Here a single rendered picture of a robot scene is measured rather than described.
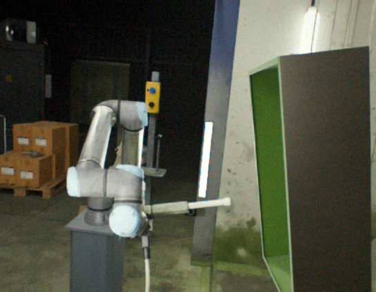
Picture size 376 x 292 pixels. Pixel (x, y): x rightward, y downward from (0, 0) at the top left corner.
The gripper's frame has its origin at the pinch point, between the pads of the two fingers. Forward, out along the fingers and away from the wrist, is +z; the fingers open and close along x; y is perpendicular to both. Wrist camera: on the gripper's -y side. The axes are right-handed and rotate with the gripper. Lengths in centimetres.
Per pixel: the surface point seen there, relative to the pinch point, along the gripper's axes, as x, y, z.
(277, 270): 66, 37, 64
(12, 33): -472, -636, 597
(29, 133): -197, -150, 245
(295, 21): 112, -131, 55
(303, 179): 67, -7, -6
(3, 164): -220, -104, 226
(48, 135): -169, -143, 243
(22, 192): -201, -66, 239
